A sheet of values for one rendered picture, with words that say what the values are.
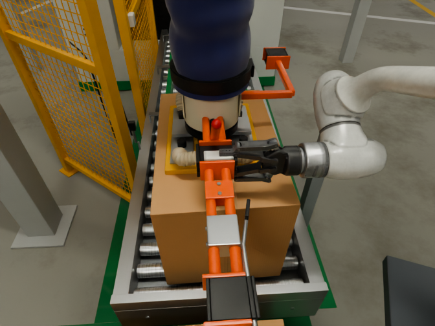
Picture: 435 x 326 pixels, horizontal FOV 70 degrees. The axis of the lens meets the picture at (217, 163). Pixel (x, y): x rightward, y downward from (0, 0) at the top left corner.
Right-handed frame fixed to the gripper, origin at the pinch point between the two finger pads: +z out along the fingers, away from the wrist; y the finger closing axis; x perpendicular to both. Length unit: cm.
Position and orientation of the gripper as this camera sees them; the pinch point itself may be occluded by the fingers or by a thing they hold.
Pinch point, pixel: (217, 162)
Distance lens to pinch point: 76.0
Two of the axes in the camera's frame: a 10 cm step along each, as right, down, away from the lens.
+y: -0.2, 7.2, 6.9
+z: -10.0, 0.3, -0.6
